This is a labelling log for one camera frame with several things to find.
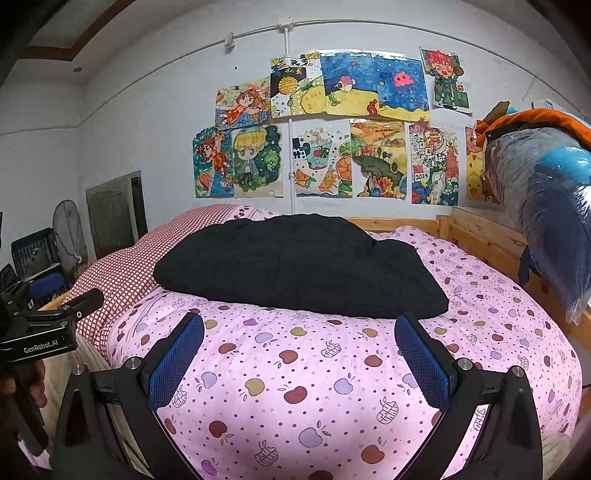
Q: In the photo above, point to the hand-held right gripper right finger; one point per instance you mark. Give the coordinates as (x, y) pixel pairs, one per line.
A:
(422, 360)

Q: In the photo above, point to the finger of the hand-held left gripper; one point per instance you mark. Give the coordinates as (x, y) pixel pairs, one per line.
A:
(85, 302)

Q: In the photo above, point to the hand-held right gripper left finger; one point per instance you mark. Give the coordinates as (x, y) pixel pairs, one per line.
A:
(178, 360)

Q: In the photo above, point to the person's left hand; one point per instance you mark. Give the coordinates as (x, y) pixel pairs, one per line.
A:
(23, 378)

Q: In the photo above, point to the red checkered pillow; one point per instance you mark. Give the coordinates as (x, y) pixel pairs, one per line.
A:
(120, 272)

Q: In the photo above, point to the black plastic crate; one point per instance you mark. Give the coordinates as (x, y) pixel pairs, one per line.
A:
(34, 249)

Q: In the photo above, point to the standing fan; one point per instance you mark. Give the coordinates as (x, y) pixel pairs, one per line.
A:
(69, 226)

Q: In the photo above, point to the dark wooden door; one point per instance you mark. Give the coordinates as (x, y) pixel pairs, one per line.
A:
(111, 212)

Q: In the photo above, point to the pink apple-print bedsheet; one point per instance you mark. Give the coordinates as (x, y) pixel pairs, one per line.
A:
(323, 369)

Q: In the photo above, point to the plastic-wrapped bedding bundle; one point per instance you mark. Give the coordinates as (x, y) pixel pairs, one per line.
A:
(545, 184)

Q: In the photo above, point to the orange cloth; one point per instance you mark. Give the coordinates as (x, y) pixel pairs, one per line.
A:
(521, 121)

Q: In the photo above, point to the small white box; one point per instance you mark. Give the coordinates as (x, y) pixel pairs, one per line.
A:
(549, 105)

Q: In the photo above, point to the wooden bed frame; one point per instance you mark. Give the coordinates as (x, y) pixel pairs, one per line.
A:
(480, 235)

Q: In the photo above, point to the group of colourful wall drawings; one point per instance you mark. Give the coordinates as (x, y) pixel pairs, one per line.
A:
(378, 161)

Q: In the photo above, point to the white wall conduit pipe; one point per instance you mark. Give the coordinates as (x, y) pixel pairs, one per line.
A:
(287, 46)

